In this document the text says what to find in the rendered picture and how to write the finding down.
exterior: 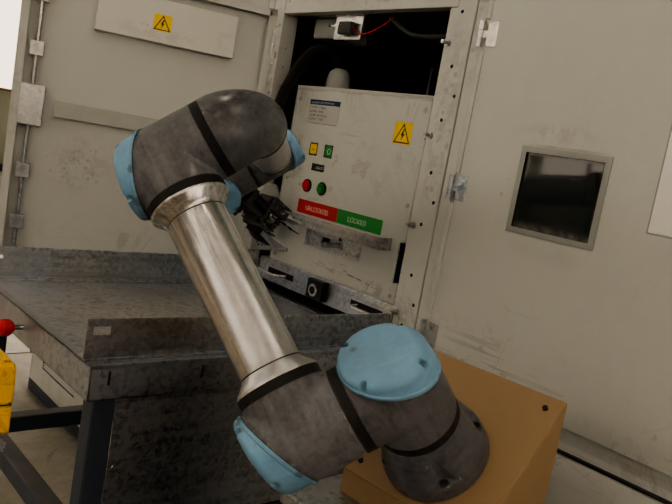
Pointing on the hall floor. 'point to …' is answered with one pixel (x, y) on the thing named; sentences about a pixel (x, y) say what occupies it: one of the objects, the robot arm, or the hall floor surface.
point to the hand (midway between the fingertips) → (287, 238)
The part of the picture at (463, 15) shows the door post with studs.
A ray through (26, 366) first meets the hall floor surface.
